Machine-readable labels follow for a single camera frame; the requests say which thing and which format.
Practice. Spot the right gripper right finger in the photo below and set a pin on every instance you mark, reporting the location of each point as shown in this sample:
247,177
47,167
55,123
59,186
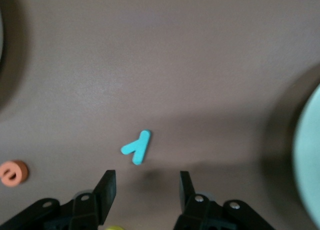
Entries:
187,195

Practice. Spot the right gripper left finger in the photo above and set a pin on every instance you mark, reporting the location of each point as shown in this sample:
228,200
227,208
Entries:
107,190

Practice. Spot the teal foam letter y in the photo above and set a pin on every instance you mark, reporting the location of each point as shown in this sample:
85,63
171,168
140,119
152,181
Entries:
140,150

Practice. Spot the yellow foam letter a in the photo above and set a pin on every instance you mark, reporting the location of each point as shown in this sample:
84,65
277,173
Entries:
113,228

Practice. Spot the orange foam letter e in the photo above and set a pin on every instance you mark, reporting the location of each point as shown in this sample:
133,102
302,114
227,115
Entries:
18,173

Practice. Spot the green plate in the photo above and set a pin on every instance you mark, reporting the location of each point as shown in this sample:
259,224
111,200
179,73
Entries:
310,160

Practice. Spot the beige plate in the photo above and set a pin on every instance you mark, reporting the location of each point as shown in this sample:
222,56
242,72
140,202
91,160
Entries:
1,37

